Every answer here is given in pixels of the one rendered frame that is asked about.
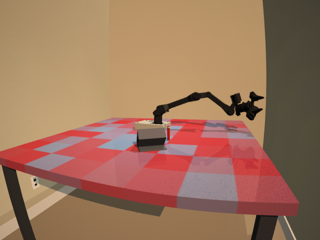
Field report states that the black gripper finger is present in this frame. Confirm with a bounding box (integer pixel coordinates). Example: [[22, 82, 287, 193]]
[[253, 93, 264, 101], [250, 108, 263, 118]]

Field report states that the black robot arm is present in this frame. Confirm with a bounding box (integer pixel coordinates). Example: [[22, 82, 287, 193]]
[[153, 92, 243, 124]]

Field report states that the dark grey sloped panel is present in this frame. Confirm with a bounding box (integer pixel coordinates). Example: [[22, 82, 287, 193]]
[[136, 127, 167, 152]]

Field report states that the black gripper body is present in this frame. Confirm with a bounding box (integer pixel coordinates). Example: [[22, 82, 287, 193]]
[[240, 91, 256, 121]]

